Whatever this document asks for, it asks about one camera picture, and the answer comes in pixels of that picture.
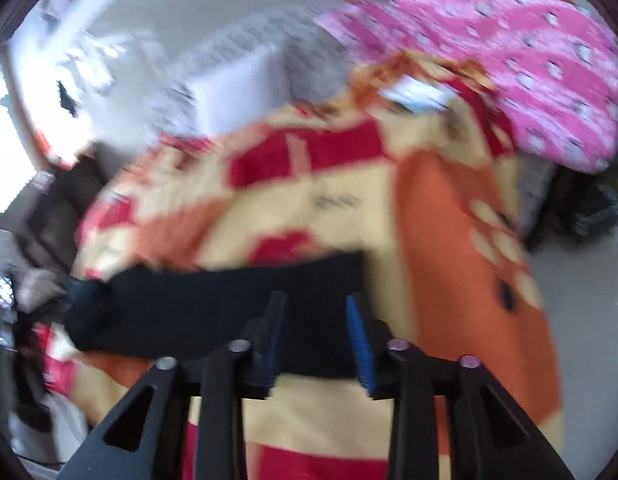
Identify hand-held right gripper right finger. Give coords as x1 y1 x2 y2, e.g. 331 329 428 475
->
345 292 575 480

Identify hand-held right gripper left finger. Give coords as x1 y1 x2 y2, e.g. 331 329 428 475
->
61 291 290 480

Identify black pants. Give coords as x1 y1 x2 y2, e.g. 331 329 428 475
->
64 252 370 378

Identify red orange printed blanket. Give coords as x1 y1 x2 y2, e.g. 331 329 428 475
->
44 55 565 480

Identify dark wooden table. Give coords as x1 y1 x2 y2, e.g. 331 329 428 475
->
19 145 120 281

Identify blue face mask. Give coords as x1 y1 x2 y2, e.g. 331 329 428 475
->
379 77 452 113

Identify white square pillow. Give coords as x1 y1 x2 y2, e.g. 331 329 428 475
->
189 42 295 138

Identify large floral pillow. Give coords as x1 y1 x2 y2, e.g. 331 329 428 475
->
209 10 355 106

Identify pink printed quilt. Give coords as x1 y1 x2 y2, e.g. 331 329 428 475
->
316 0 618 173

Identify dark hanging cloth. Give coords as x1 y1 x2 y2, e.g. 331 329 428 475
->
56 80 80 118

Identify window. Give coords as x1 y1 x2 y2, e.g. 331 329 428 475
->
0 45 54 216

